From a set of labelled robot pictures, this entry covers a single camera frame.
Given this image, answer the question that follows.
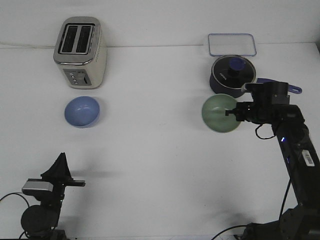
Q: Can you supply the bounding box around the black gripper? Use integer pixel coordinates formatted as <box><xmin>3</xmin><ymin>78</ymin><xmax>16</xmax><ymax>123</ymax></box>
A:
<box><xmin>225</xmin><ymin>101</ymin><xmax>265</xmax><ymax>123</ymax></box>
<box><xmin>27</xmin><ymin>152</ymin><xmax>86</xmax><ymax>200</ymax></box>

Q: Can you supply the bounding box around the green bowl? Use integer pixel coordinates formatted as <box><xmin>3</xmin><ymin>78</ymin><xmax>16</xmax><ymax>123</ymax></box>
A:
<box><xmin>201</xmin><ymin>93</ymin><xmax>241</xmax><ymax>133</ymax></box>

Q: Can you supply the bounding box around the blue bowl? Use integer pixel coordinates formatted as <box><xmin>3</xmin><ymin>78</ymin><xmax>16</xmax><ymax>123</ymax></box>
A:
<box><xmin>64</xmin><ymin>96</ymin><xmax>101</xmax><ymax>129</ymax></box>

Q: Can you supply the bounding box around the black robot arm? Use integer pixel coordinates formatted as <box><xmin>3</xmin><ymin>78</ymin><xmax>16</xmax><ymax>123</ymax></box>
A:
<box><xmin>225</xmin><ymin>81</ymin><xmax>320</xmax><ymax>240</ymax></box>
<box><xmin>20</xmin><ymin>152</ymin><xmax>86</xmax><ymax>240</ymax></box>

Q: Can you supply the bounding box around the dark blue saucepan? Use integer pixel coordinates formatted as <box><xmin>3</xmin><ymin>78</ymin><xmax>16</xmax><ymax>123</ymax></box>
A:
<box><xmin>209</xmin><ymin>75</ymin><xmax>303</xmax><ymax>98</ymax></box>

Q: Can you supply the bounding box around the glass pot lid blue knob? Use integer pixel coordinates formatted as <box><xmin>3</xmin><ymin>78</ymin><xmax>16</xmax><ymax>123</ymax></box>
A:
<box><xmin>211</xmin><ymin>55</ymin><xmax>257</xmax><ymax>90</ymax></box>

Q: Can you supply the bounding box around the clear blue-rimmed container lid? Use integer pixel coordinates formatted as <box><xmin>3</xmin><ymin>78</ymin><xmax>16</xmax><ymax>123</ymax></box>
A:
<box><xmin>208</xmin><ymin>33</ymin><xmax>257</xmax><ymax>57</ymax></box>

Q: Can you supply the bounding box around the silver two-slot toaster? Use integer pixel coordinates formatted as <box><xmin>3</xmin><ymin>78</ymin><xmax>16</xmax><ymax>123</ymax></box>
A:
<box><xmin>53</xmin><ymin>16</ymin><xmax>107</xmax><ymax>90</ymax></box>

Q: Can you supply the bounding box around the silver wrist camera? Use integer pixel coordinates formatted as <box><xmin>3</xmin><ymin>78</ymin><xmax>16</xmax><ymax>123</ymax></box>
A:
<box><xmin>271</xmin><ymin>94</ymin><xmax>290</xmax><ymax>105</ymax></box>
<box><xmin>21</xmin><ymin>181</ymin><xmax>54</xmax><ymax>196</ymax></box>

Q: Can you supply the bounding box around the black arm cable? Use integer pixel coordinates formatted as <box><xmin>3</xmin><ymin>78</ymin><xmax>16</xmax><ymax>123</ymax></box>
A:
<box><xmin>0</xmin><ymin>191</ymin><xmax>31</xmax><ymax>208</ymax></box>
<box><xmin>212</xmin><ymin>122</ymin><xmax>293</xmax><ymax>240</ymax></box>

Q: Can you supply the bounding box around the white toaster power cord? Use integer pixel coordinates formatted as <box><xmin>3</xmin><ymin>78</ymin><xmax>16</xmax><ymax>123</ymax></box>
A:
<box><xmin>0</xmin><ymin>42</ymin><xmax>56</xmax><ymax>49</ymax></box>

